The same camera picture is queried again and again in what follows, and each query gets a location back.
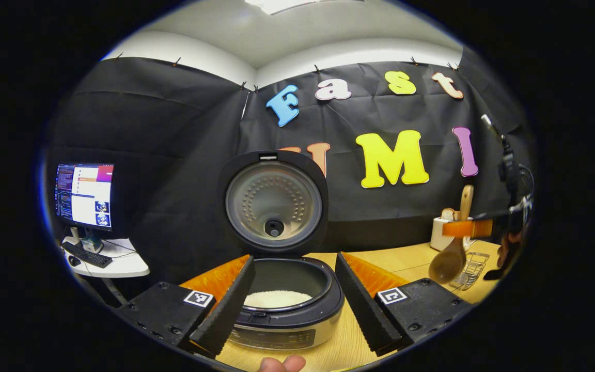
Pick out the ceiling light panel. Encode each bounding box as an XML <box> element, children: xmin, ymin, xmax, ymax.
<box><xmin>246</xmin><ymin>0</ymin><xmax>365</xmax><ymax>15</ymax></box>

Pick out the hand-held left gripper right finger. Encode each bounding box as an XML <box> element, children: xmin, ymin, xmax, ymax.
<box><xmin>335</xmin><ymin>252</ymin><xmax>474</xmax><ymax>357</ymax></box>

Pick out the wooden spoon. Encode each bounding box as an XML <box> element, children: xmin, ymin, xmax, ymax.
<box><xmin>428</xmin><ymin>185</ymin><xmax>475</xmax><ymax>284</ymax></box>

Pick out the black backdrop cloth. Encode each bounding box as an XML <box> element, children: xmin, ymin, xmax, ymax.
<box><xmin>44</xmin><ymin>46</ymin><xmax>536</xmax><ymax>300</ymax></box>

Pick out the black silver rice cooker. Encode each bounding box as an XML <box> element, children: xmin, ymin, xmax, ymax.
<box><xmin>217</xmin><ymin>150</ymin><xmax>346</xmax><ymax>352</ymax></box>

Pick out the heap of white rice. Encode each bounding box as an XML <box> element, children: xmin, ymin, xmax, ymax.
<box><xmin>243</xmin><ymin>290</ymin><xmax>314</xmax><ymax>309</ymax></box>

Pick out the white toaster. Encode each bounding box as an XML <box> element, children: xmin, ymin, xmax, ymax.
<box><xmin>430</xmin><ymin>209</ymin><xmax>473</xmax><ymax>252</ymax></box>

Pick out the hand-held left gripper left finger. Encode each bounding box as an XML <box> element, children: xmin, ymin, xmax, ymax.
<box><xmin>117</xmin><ymin>254</ymin><xmax>257</xmax><ymax>360</ymax></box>

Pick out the black keyboard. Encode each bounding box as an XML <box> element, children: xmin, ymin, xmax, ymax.
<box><xmin>61</xmin><ymin>242</ymin><xmax>113</xmax><ymax>268</ymax></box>

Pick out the computer monitor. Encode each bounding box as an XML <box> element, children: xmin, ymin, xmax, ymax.
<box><xmin>54</xmin><ymin>163</ymin><xmax>115</xmax><ymax>231</ymax></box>

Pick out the white side table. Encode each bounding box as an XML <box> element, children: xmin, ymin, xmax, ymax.
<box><xmin>60</xmin><ymin>237</ymin><xmax>150</xmax><ymax>305</ymax></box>

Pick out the wire metal chopstick holder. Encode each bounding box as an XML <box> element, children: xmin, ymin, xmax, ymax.
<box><xmin>450</xmin><ymin>252</ymin><xmax>490</xmax><ymax>291</ymax></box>

